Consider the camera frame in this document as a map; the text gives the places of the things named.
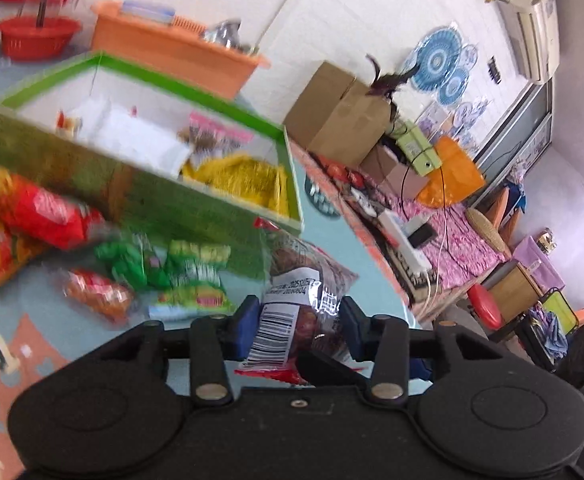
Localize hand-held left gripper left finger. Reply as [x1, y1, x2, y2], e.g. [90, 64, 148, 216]
[89, 295, 261, 407]

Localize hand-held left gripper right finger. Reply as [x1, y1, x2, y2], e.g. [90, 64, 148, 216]
[339, 296, 520, 407]

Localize clear bag of brown snacks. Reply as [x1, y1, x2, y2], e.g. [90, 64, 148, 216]
[237, 217, 360, 386]

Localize green snack packet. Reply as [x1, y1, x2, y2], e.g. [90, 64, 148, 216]
[149, 240, 236, 318]
[96, 240, 170, 290]

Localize large yellow snack bag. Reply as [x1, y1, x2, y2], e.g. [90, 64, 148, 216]
[182, 152, 290, 213]

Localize orange clear snack packet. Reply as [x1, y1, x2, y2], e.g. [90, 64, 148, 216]
[63, 267, 134, 322]

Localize pink-edged clear peanut bag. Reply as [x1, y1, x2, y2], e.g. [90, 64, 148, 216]
[178, 112, 255, 168]

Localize white snack bag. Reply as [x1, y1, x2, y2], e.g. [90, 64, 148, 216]
[72, 100, 193, 178]

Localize red snack packet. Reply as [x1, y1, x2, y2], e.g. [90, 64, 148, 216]
[0, 177, 105, 251]

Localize green cardboard box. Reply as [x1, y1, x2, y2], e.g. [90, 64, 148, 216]
[0, 50, 305, 236]

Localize red stool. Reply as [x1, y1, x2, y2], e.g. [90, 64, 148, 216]
[466, 284, 503, 331]

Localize white power strip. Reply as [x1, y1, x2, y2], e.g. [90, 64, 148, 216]
[378, 209, 433, 286]

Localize plaid cloth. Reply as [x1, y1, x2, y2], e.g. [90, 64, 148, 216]
[289, 142, 515, 318]

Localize black power adapter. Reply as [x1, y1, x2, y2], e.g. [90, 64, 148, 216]
[403, 221, 437, 250]

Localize wooden box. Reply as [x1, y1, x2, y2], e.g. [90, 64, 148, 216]
[486, 261, 543, 322]

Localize woven straw hat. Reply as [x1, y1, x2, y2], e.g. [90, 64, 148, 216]
[464, 207, 513, 257]

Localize small cardboard box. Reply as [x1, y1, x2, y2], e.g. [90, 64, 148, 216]
[361, 144, 425, 202]

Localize orange plastic bag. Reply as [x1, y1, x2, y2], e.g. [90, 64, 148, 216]
[416, 136, 487, 209]

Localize light green box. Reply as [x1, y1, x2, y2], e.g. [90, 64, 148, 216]
[396, 120, 446, 177]

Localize teal printed tablecloth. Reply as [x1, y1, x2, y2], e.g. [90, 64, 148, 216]
[0, 40, 423, 480]

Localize large cardboard box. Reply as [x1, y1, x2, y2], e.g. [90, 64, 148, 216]
[283, 60, 395, 166]

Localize purple leafed plant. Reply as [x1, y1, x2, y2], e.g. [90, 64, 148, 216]
[366, 52, 419, 111]

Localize orange plastic basket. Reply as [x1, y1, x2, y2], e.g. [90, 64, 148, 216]
[91, 0, 271, 101]

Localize metal bowl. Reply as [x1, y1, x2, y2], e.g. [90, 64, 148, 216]
[202, 19, 260, 56]

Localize blue lidded container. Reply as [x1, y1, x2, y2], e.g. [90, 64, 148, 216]
[120, 1, 176, 24]

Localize red plastic basin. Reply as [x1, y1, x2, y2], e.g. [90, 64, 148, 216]
[0, 16, 83, 62]

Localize white air conditioner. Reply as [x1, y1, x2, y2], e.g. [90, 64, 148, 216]
[496, 0, 561, 86]

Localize blue patterned wall plates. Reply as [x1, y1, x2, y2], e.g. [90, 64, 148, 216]
[412, 26, 477, 106]

